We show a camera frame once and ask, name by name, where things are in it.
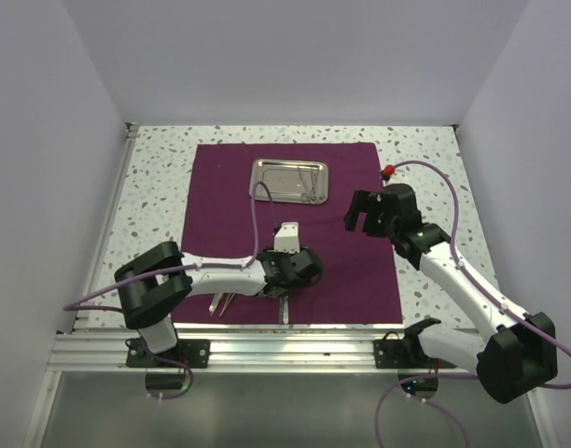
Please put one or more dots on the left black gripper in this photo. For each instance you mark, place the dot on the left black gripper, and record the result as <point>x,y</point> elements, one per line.
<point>276,255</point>

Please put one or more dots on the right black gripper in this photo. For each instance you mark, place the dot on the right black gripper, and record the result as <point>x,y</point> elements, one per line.
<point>364,202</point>

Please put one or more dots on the steel scalpel handle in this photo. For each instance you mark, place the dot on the steel scalpel handle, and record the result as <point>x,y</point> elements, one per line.
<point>284,311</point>

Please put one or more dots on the thin pointed steel tweezers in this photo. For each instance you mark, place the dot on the thin pointed steel tweezers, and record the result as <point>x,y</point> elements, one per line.
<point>226,304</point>

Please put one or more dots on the purple cloth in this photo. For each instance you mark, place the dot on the purple cloth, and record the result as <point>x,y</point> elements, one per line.
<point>359,282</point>

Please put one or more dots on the wide steel tweezers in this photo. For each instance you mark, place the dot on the wide steel tweezers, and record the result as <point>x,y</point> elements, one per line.
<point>215,302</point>

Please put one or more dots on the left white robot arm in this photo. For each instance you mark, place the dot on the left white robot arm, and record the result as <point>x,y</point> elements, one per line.
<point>153,284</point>

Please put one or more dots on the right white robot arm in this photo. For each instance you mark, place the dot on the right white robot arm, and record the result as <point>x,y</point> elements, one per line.
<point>510,352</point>

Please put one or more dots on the steel instrument tray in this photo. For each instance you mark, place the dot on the steel instrument tray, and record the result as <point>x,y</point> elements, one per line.
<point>282,180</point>

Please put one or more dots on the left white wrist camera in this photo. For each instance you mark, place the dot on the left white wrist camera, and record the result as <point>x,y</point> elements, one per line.
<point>286,239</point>

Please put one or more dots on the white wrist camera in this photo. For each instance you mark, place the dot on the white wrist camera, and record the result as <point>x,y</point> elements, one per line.
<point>390,175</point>
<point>286,239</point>

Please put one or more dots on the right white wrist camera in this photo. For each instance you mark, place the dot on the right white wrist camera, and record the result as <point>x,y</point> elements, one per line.
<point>390,175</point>

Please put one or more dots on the steel ring-handled scissors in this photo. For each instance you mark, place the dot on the steel ring-handled scissors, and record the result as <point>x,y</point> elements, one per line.
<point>307,196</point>

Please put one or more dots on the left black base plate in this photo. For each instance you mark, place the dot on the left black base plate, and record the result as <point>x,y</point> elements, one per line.
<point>193,352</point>

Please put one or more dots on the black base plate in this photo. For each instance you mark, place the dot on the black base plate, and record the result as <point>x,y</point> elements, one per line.
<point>193,352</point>
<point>403,353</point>

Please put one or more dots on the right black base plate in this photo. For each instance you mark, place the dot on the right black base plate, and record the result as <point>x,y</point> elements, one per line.
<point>403,353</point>

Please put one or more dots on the aluminium left side rail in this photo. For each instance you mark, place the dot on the aluminium left side rail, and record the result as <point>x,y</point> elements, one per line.
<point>132,130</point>

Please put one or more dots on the aluminium rail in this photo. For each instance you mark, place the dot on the aluminium rail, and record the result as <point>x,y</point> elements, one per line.
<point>269,350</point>
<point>132,130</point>

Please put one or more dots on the aluminium front rail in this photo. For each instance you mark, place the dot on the aluminium front rail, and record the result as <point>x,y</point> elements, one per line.
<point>269,350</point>

